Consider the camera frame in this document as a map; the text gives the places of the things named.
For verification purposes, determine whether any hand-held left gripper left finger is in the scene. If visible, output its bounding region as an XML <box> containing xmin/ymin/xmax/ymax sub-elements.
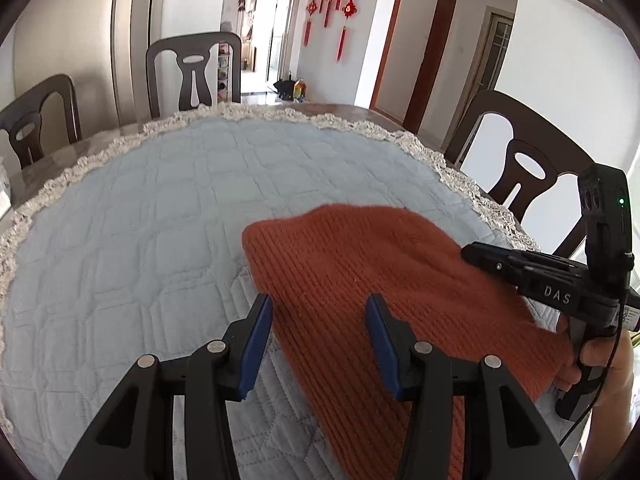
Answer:
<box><xmin>57</xmin><ymin>292</ymin><xmax>274</xmax><ymax>480</ymax></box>

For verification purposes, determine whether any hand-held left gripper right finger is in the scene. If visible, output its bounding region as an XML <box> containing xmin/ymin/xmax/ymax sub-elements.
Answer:
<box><xmin>365</xmin><ymin>292</ymin><xmax>576</xmax><ymax>480</ymax></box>

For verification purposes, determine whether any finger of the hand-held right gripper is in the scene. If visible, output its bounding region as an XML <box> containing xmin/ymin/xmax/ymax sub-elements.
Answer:
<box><xmin>461</xmin><ymin>241</ymin><xmax>587</xmax><ymax>287</ymax></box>

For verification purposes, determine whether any rust orange knitted sweater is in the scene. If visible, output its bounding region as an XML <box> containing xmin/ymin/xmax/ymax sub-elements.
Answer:
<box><xmin>241</xmin><ymin>203</ymin><xmax>576</xmax><ymax>480</ymax></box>

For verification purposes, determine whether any person's right forearm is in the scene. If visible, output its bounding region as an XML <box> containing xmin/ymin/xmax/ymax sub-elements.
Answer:
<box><xmin>582</xmin><ymin>375</ymin><xmax>638</xmax><ymax>476</ymax></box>

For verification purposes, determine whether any person's right hand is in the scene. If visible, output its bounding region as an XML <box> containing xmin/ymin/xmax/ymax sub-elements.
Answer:
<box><xmin>554</xmin><ymin>314</ymin><xmax>635</xmax><ymax>393</ymax></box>

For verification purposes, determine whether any dark wooden chair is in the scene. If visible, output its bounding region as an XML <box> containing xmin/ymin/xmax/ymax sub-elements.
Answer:
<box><xmin>444</xmin><ymin>90</ymin><xmax>596</xmax><ymax>261</ymax></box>
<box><xmin>0</xmin><ymin>74</ymin><xmax>83</xmax><ymax>171</ymax></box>
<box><xmin>146</xmin><ymin>31</ymin><xmax>243</xmax><ymax>120</ymax></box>

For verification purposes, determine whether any blue quilted lace-edged mat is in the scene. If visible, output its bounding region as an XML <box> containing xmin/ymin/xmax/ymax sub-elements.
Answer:
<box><xmin>0</xmin><ymin>102</ymin><xmax>561</xmax><ymax>480</ymax></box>

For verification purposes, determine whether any grey glazed door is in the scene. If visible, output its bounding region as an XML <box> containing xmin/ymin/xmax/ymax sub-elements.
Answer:
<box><xmin>452</xmin><ymin>6</ymin><xmax>516</xmax><ymax>146</ymax></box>

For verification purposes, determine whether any black cable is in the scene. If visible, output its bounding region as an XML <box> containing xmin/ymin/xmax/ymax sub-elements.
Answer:
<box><xmin>557</xmin><ymin>252</ymin><xmax>632</xmax><ymax>448</ymax></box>

